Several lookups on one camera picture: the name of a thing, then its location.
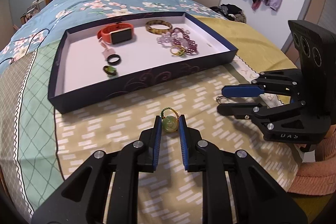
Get clear crystal bead bracelet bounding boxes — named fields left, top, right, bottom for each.
left=156, top=27, right=194, bottom=49

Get green stone ring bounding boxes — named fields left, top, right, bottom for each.
left=102, top=65, right=118, bottom=77

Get patchwork bedspread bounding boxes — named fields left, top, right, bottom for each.
left=1, top=18, right=301, bottom=221

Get green jade pendant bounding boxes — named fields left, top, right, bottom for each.
left=160, top=107, right=179, bottom=133

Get gold green knot charm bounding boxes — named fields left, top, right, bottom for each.
left=170, top=45, right=186, bottom=57

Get black ring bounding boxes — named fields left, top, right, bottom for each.
left=106, top=53, right=122, bottom=65

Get tortoiseshell bangle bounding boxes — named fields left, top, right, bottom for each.
left=145, top=19, right=173, bottom=35

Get dark red beaded bracelet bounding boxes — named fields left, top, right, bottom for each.
left=169, top=27, right=199, bottom=55

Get orange smart watch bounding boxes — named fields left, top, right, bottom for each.
left=97, top=23, right=134, bottom=45

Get pink sleeve forearm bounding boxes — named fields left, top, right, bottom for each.
left=289, top=125, right=336, bottom=196

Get left nightstand clutter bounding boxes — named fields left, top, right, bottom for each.
left=20, top=0, right=45, bottom=25

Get blue floral duvet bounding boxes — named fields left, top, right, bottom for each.
left=1, top=0, right=222, bottom=71

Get dark blue cardboard box tray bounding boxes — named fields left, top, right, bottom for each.
left=48, top=11, right=237, bottom=114

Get pile of dark clothes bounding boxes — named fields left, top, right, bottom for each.
left=210, top=4, right=247, bottom=23

